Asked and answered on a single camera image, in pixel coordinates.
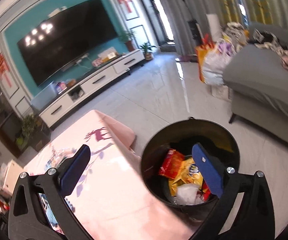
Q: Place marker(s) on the small potted plant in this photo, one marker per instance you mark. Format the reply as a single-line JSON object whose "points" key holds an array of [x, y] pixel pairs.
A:
{"points": [[147, 52]]}

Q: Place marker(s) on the blue translucent storage box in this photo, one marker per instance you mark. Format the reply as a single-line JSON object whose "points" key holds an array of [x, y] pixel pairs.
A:
{"points": [[43, 96]]}

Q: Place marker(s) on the yellow snack bag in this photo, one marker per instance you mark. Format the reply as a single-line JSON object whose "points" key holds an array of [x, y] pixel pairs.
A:
{"points": [[184, 177]]}

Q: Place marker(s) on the floor lamp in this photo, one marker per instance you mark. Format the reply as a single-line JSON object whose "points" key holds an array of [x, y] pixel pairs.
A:
{"points": [[182, 5]]}

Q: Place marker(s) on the black tower appliance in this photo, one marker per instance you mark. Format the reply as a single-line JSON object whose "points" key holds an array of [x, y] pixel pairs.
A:
{"points": [[193, 35]]}

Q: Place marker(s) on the tall potted plant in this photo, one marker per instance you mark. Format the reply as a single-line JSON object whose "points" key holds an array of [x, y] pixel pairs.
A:
{"points": [[128, 40]]}

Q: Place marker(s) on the white upright panel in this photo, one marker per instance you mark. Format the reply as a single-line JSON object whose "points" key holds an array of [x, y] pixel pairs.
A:
{"points": [[212, 27]]}

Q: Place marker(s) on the large filled white plastic bag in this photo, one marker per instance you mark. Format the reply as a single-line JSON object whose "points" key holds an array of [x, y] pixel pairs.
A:
{"points": [[216, 65]]}

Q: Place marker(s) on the orange shopping bag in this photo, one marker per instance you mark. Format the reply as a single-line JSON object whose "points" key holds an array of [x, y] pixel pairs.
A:
{"points": [[201, 60]]}

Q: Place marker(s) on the pink printed tablecloth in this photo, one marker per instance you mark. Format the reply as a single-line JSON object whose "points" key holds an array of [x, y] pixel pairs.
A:
{"points": [[114, 192]]}

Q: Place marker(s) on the white TV cabinet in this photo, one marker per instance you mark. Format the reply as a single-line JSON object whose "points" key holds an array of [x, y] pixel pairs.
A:
{"points": [[101, 76]]}

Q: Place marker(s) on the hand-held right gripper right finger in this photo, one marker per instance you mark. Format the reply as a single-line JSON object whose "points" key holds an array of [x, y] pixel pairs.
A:
{"points": [[207, 170]]}

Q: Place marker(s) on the red orange snack packet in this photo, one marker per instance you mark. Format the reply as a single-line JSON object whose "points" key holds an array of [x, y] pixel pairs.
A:
{"points": [[172, 163]]}

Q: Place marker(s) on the black television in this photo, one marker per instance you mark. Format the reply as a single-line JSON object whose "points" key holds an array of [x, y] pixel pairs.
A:
{"points": [[66, 42]]}

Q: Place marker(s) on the yellow patterned curtain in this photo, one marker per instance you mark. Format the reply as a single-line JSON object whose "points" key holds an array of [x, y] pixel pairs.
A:
{"points": [[253, 0]]}

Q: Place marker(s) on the pile of clothes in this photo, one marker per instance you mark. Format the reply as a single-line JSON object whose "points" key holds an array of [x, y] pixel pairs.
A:
{"points": [[235, 32]]}

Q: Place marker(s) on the grey sofa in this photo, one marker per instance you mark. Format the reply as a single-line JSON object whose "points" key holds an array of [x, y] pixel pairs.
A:
{"points": [[258, 80]]}

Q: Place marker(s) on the grey curtain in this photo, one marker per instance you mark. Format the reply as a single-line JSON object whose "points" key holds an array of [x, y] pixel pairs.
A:
{"points": [[179, 17]]}

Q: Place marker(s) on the white appliance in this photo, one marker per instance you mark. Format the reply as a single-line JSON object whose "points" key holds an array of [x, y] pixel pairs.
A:
{"points": [[14, 177]]}

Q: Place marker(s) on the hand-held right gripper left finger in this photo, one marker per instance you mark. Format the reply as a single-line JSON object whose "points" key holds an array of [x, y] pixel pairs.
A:
{"points": [[74, 170]]}

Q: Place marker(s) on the black round trash bin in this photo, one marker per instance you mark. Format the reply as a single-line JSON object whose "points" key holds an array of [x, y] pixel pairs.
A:
{"points": [[159, 140]]}

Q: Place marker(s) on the leafy plant in dark pot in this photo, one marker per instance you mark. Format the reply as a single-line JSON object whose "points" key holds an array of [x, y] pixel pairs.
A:
{"points": [[31, 130]]}

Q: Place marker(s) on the flat cardboard box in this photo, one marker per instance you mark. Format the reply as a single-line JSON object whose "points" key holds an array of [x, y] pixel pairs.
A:
{"points": [[107, 54]]}

